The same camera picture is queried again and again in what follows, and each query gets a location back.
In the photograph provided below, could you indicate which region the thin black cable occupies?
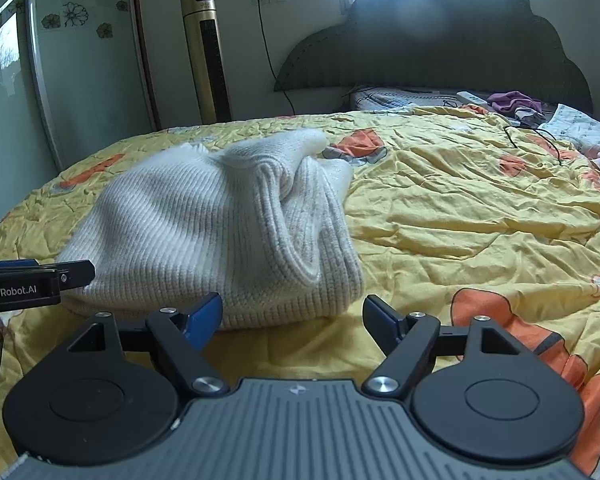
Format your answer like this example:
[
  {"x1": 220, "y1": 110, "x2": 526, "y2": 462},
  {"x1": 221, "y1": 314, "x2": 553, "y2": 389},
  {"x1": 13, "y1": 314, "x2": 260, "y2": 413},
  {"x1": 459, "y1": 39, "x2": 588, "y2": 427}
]
[{"x1": 502, "y1": 124, "x2": 579, "y2": 167}]

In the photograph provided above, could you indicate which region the patterned pillow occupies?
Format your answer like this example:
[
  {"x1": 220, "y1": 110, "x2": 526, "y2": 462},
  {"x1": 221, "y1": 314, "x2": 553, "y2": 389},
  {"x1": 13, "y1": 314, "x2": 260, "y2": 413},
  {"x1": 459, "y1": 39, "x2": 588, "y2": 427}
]
[{"x1": 347, "y1": 86, "x2": 491, "y2": 112}]

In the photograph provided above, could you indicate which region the white patterned cloth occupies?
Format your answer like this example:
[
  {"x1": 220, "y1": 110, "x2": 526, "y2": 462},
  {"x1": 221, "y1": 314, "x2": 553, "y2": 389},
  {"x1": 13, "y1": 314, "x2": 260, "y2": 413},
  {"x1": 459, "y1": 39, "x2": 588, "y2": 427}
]
[{"x1": 539, "y1": 104, "x2": 600, "y2": 159}]

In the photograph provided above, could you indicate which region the black power cable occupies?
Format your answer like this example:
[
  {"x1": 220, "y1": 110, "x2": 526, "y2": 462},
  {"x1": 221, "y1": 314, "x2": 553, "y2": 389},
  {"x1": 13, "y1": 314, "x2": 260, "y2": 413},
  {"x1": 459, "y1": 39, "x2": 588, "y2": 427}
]
[{"x1": 255, "y1": 0, "x2": 297, "y2": 115}]

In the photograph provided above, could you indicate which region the dark padded headboard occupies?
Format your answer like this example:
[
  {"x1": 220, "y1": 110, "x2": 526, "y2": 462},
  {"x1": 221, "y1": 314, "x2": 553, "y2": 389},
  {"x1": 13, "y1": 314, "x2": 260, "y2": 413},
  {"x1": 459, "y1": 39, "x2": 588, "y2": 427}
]
[{"x1": 274, "y1": 0, "x2": 595, "y2": 113}]

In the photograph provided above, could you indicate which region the white knit sweater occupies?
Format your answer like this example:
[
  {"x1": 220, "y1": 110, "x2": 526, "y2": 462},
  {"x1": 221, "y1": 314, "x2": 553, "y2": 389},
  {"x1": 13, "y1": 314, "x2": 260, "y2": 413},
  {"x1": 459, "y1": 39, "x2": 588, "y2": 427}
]
[{"x1": 55, "y1": 127, "x2": 366, "y2": 332}]

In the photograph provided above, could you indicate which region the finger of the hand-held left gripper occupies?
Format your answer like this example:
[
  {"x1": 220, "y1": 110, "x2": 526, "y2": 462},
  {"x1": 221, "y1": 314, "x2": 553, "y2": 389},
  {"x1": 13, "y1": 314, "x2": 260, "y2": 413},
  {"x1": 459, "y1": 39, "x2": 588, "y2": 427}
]
[{"x1": 35, "y1": 259, "x2": 96, "y2": 290}]

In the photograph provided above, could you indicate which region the purple cloth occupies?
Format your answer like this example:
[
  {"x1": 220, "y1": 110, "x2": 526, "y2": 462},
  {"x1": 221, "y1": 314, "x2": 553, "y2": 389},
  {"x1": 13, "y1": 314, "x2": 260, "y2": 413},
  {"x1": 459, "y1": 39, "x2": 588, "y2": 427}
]
[{"x1": 487, "y1": 91, "x2": 547, "y2": 117}]

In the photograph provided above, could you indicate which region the glass wardrobe sliding door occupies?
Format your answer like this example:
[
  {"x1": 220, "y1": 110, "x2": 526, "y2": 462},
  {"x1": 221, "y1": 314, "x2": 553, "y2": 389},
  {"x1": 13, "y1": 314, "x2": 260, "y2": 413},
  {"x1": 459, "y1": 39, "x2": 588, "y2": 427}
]
[{"x1": 0, "y1": 0, "x2": 157, "y2": 235}]

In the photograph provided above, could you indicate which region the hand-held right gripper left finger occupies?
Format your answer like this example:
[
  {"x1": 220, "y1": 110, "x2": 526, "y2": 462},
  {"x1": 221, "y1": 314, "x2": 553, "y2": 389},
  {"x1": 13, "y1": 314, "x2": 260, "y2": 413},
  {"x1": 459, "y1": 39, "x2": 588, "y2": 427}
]
[{"x1": 67, "y1": 292, "x2": 231, "y2": 400}]

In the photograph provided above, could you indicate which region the gold tower fan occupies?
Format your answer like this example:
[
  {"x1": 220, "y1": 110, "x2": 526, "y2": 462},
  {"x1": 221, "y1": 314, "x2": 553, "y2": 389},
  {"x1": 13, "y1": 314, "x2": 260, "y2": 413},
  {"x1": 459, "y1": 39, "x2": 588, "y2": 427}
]
[{"x1": 179, "y1": 0, "x2": 232, "y2": 125}]

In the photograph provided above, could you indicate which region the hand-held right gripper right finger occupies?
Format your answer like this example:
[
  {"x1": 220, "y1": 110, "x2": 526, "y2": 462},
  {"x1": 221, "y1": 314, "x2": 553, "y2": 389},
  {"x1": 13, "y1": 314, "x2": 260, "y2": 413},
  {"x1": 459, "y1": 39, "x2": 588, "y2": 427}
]
[{"x1": 362, "y1": 295, "x2": 525, "y2": 402}]

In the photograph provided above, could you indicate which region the yellow printed bed quilt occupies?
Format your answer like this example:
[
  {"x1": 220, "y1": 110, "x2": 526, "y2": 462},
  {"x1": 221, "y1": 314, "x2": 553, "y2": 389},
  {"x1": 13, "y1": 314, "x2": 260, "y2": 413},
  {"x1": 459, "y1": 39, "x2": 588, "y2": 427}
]
[{"x1": 0, "y1": 105, "x2": 600, "y2": 480}]

